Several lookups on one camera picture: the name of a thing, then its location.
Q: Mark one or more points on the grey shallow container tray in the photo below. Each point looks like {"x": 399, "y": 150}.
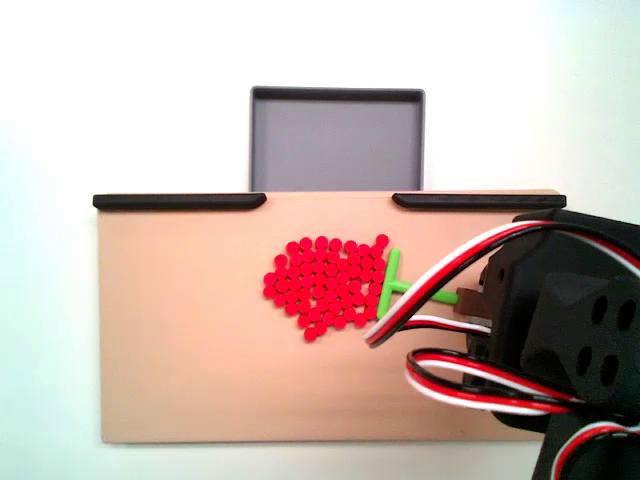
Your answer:
{"x": 337, "y": 145}

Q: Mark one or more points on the red round granules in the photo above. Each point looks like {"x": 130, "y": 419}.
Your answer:
{"x": 320, "y": 280}

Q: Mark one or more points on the beige rectangular work board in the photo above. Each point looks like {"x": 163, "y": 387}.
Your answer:
{"x": 175, "y": 325}

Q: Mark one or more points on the green T-shaped pusher tool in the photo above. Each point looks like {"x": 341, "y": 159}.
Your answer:
{"x": 392, "y": 280}

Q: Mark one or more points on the black edge rail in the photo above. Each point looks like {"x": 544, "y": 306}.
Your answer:
{"x": 480, "y": 201}
{"x": 175, "y": 201}

